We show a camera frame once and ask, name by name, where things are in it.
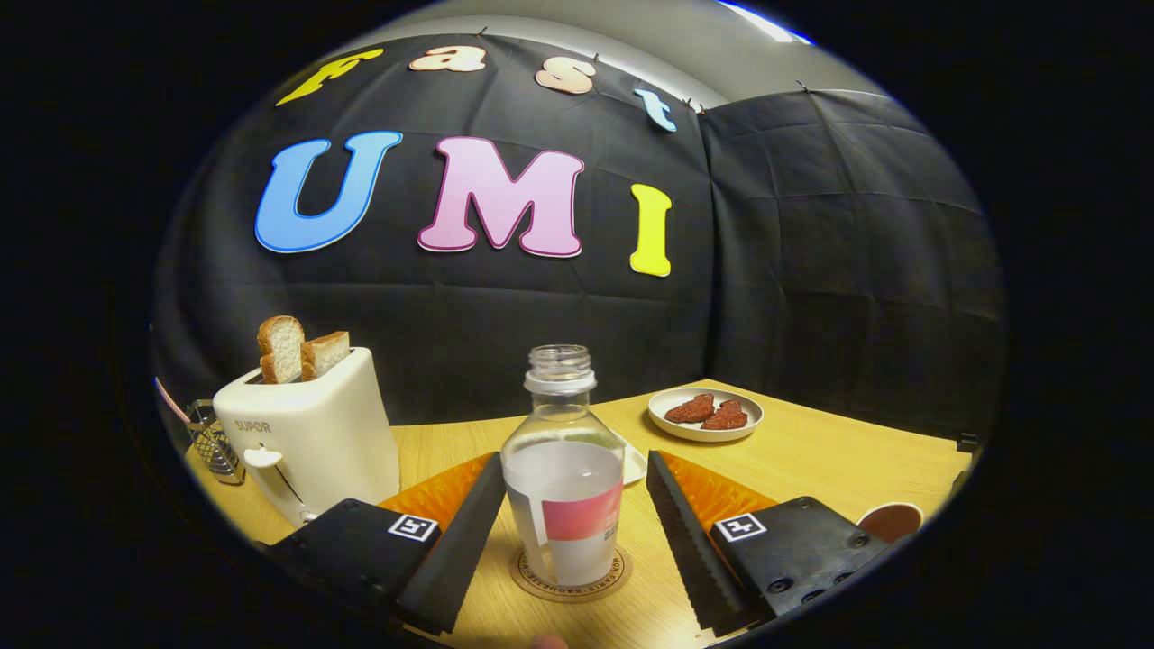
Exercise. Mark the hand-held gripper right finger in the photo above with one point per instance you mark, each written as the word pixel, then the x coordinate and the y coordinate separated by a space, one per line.
pixel 694 559

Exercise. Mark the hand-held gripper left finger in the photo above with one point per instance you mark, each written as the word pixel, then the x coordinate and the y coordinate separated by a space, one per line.
pixel 455 550

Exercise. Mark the round wooden coaster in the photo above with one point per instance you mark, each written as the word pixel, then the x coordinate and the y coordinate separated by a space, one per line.
pixel 526 577

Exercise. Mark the clear juice bottle red label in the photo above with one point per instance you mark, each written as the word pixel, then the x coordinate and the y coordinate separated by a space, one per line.
pixel 559 469

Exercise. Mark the small white dish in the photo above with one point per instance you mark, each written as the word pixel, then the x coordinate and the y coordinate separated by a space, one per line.
pixel 635 464

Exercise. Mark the white round plate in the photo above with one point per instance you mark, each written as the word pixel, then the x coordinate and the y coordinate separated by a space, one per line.
pixel 667 428

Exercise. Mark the red meat piece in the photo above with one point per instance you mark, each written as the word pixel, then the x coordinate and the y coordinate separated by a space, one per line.
pixel 690 409
pixel 727 416

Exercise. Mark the wooden table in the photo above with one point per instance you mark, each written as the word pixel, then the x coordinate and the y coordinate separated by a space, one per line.
pixel 811 460

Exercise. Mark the white toaster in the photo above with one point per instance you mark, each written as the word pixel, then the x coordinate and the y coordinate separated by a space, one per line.
pixel 334 433

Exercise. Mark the toasted bread slice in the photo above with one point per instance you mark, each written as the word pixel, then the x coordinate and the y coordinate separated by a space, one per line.
pixel 281 350
pixel 326 353

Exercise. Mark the black backdrop cloth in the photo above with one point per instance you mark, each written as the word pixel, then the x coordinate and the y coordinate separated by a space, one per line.
pixel 541 315

